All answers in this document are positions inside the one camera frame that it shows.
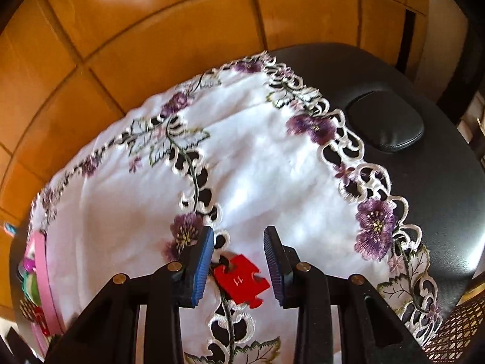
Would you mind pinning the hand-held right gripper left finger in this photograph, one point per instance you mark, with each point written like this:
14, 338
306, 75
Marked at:
201, 269

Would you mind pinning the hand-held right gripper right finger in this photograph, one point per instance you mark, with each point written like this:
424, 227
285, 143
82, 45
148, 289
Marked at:
274, 269

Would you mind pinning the red puzzle piece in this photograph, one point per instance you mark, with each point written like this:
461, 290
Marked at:
238, 280

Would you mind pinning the pink toy tray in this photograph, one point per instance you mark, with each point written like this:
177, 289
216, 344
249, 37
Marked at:
47, 292

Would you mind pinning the magenta plastic toy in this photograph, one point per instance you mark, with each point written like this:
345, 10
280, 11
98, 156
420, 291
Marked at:
29, 265

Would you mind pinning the white floral embroidered tablecloth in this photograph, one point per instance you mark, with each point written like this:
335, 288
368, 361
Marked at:
246, 159

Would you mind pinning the black leather cushion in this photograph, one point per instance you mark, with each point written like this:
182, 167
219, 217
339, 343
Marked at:
386, 121

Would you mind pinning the pink foam board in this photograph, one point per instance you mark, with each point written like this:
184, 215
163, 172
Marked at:
11, 232

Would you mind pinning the woven cane chair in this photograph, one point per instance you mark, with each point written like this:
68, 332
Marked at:
462, 330

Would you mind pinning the blue foam board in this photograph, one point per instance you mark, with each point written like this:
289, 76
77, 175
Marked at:
7, 226

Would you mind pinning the wooden wardrobe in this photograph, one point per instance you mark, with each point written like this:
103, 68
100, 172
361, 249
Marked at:
151, 7

